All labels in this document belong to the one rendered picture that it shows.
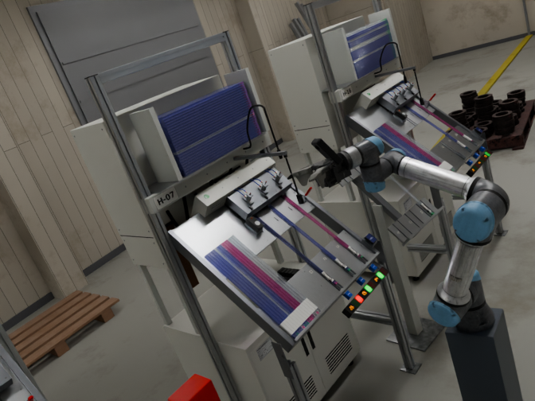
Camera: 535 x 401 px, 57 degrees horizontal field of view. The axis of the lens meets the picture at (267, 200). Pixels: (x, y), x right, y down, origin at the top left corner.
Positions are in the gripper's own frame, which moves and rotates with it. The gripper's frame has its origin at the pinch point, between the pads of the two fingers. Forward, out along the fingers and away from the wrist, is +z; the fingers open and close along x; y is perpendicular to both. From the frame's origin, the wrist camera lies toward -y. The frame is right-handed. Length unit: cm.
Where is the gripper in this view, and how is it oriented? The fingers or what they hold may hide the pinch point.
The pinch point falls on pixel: (296, 178)
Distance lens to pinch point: 163.1
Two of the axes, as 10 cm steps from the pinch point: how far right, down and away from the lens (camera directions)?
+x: -4.4, -0.9, 8.9
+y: 3.4, 9.1, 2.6
